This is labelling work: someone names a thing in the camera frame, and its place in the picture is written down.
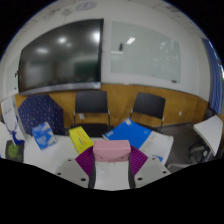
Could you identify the large dark wall display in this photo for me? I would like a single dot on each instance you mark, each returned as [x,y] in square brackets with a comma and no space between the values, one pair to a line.
[60,55]

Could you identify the blue curtain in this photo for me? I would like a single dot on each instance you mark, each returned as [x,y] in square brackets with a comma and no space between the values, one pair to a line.
[215,76]

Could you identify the dark blue dotted box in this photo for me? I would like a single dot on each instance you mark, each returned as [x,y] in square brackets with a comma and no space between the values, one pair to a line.
[41,111]

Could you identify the yellow box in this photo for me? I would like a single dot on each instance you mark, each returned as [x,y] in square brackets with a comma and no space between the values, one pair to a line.
[80,138]

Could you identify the round ceiling fixture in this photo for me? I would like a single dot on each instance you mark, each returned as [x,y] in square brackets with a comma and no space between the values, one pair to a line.
[85,6]

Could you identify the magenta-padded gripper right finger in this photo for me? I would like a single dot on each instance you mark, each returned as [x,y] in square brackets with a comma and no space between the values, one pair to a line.
[137,160]

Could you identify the blue white writing pad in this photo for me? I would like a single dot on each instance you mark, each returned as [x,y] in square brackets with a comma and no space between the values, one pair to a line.
[133,133]

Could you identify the black green-printed mouse pad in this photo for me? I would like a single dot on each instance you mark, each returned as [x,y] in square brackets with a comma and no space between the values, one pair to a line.
[14,151]

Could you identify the white side table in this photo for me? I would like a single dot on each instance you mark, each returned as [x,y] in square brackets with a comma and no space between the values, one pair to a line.
[210,130]

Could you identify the pink charger block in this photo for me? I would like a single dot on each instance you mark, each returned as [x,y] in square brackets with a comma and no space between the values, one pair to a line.
[111,150]

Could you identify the dark whiteboard eraser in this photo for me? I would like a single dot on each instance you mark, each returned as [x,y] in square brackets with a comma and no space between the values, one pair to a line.
[121,47]

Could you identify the black chair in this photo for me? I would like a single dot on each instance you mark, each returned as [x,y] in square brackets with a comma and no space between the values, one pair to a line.
[91,101]
[149,105]

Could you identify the blue white tissue box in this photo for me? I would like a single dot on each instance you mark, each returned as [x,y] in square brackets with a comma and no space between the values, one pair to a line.
[43,136]

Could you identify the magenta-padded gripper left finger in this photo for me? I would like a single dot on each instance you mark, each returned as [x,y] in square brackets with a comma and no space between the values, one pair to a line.
[85,161]

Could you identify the glass whiteboard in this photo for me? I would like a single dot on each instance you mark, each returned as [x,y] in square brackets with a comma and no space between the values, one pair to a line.
[146,50]

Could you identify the white power strip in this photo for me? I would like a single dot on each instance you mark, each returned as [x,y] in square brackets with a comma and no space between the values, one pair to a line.
[111,175]

